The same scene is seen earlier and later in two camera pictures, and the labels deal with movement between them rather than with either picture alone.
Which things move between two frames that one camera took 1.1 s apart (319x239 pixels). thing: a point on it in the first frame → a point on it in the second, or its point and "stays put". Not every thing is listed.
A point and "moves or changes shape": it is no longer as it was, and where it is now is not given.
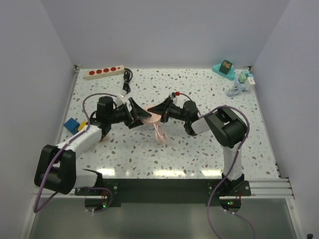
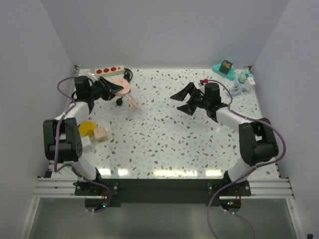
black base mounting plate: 166,190 stays put
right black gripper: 164,109 → 181,95
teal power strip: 231,74 stays put
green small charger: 242,78 stays put
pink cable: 160,136 moves or changes shape
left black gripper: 138,112 → 108,93
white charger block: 249,84 stays put
